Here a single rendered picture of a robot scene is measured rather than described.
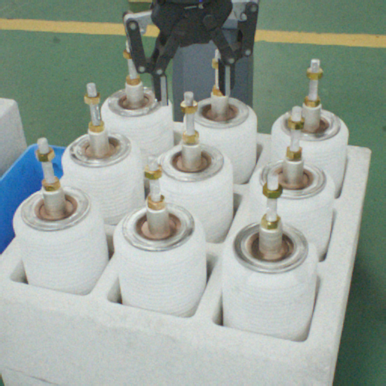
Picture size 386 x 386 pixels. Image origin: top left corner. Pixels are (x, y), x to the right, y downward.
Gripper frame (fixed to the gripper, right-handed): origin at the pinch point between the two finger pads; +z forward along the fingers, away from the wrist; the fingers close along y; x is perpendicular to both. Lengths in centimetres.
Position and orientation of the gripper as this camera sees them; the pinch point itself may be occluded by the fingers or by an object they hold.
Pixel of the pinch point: (193, 87)
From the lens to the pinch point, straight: 73.7
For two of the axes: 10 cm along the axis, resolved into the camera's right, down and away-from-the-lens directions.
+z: 0.3, 7.9, 6.1
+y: 9.6, -1.9, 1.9
